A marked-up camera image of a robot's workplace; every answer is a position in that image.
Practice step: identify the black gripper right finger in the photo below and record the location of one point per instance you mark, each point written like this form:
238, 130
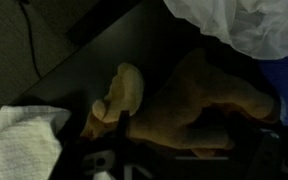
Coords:
247, 140

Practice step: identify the brown plush toy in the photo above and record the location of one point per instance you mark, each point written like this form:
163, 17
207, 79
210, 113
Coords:
184, 110

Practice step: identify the white terry towel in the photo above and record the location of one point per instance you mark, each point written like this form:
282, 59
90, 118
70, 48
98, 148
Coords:
20, 143

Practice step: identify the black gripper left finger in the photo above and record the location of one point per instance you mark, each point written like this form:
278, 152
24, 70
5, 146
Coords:
124, 121

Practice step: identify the white plastic bag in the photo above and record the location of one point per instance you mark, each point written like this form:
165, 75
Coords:
250, 23

